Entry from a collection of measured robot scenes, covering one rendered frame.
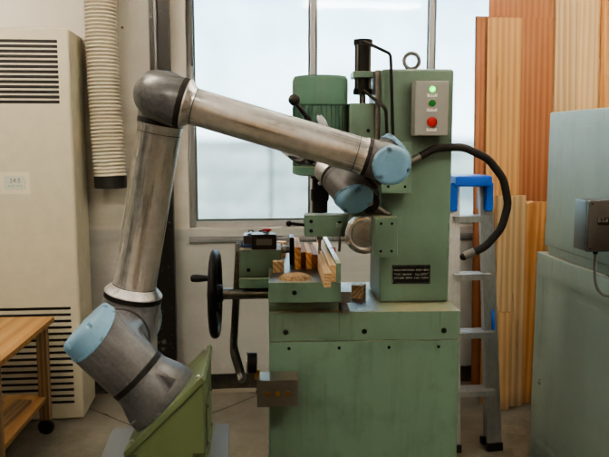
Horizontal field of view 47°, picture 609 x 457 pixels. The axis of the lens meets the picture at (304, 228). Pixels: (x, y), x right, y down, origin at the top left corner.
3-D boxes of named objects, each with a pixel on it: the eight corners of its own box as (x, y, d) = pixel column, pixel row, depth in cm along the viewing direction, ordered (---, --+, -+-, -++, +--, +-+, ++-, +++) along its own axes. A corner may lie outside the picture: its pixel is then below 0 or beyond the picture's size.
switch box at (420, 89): (410, 135, 214) (411, 82, 212) (442, 135, 215) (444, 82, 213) (414, 135, 208) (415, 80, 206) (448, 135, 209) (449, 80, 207)
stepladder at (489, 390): (435, 442, 309) (433, 174, 307) (491, 440, 311) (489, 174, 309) (446, 455, 293) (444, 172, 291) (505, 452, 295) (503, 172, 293)
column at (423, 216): (369, 287, 243) (372, 75, 234) (433, 287, 243) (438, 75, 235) (379, 303, 220) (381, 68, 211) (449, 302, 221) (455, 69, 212)
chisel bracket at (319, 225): (304, 238, 231) (304, 212, 230) (345, 238, 232) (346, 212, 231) (304, 241, 224) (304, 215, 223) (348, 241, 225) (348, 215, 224)
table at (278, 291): (244, 266, 262) (244, 250, 261) (325, 265, 263) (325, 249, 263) (235, 303, 202) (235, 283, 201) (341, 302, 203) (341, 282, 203)
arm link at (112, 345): (104, 406, 163) (48, 355, 161) (123, 378, 180) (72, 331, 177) (149, 363, 161) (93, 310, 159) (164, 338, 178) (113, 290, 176)
